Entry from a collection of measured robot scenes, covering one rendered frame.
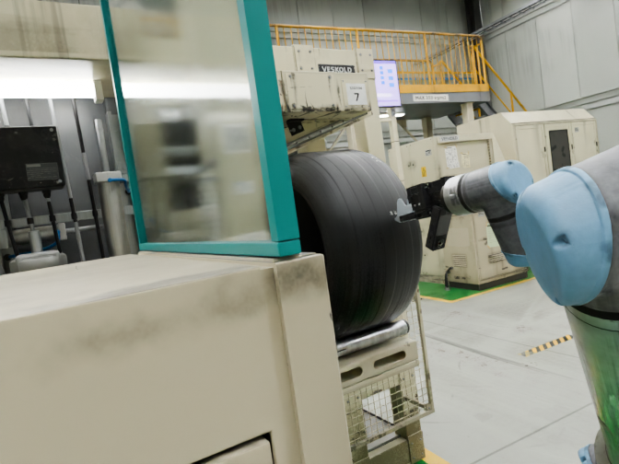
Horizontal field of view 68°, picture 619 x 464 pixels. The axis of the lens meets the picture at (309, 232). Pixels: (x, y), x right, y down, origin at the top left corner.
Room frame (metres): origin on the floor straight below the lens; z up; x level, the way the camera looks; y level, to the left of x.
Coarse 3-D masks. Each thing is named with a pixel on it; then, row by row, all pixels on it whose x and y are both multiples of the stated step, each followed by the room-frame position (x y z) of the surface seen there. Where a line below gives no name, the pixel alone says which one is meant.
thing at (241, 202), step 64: (128, 0) 0.66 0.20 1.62; (192, 0) 0.44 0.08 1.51; (256, 0) 0.34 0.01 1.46; (128, 64) 0.72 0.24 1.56; (192, 64) 0.47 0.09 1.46; (256, 64) 0.34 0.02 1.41; (128, 128) 0.78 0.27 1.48; (192, 128) 0.49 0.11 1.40; (256, 128) 0.35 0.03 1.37; (192, 192) 0.52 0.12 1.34; (256, 192) 0.37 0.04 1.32
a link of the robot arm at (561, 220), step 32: (608, 160) 0.39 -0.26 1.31; (544, 192) 0.40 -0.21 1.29; (576, 192) 0.38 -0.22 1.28; (608, 192) 0.37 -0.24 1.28; (544, 224) 0.39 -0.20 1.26; (576, 224) 0.37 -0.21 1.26; (608, 224) 0.36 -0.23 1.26; (544, 256) 0.41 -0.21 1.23; (576, 256) 0.37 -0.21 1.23; (608, 256) 0.36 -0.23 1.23; (544, 288) 0.45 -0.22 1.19; (576, 288) 0.38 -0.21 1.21; (608, 288) 0.39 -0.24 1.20; (576, 320) 0.47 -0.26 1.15; (608, 320) 0.42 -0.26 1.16; (608, 352) 0.46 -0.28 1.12; (608, 384) 0.50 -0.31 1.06; (608, 416) 0.56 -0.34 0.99; (608, 448) 0.65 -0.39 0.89
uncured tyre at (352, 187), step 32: (320, 160) 1.29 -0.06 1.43; (352, 160) 1.31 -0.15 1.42; (320, 192) 1.22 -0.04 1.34; (352, 192) 1.20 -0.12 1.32; (384, 192) 1.25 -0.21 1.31; (320, 224) 1.21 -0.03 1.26; (352, 224) 1.17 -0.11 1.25; (384, 224) 1.21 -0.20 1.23; (416, 224) 1.27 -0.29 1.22; (352, 256) 1.16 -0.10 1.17; (384, 256) 1.19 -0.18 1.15; (416, 256) 1.25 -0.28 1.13; (352, 288) 1.18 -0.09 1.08; (384, 288) 1.22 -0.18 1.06; (416, 288) 1.31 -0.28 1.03; (352, 320) 1.23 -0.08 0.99; (384, 320) 1.32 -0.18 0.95
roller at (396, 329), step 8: (400, 320) 1.39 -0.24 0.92; (376, 328) 1.35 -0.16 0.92; (384, 328) 1.35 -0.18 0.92; (392, 328) 1.36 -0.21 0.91; (400, 328) 1.37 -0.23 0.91; (408, 328) 1.38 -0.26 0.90; (352, 336) 1.30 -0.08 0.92; (360, 336) 1.30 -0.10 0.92; (368, 336) 1.31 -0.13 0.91; (376, 336) 1.32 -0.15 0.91; (384, 336) 1.33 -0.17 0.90; (392, 336) 1.35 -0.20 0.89; (336, 344) 1.26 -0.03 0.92; (344, 344) 1.27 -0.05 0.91; (352, 344) 1.28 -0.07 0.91; (360, 344) 1.29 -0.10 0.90; (368, 344) 1.31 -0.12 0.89; (344, 352) 1.26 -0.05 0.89; (352, 352) 1.29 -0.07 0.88
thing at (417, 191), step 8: (424, 184) 1.09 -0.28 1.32; (432, 184) 1.10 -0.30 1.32; (440, 184) 1.06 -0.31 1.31; (408, 192) 1.13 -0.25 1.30; (416, 192) 1.11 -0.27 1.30; (424, 192) 1.09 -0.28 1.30; (432, 192) 1.08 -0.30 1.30; (440, 192) 1.04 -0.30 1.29; (408, 200) 1.13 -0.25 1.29; (416, 200) 1.11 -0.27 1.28; (424, 200) 1.09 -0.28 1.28; (432, 200) 1.09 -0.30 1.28; (440, 200) 1.04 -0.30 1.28; (416, 208) 1.12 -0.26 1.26; (424, 208) 1.09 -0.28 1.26; (432, 208) 1.09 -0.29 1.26; (448, 208) 1.03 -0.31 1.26; (424, 216) 1.09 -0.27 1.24
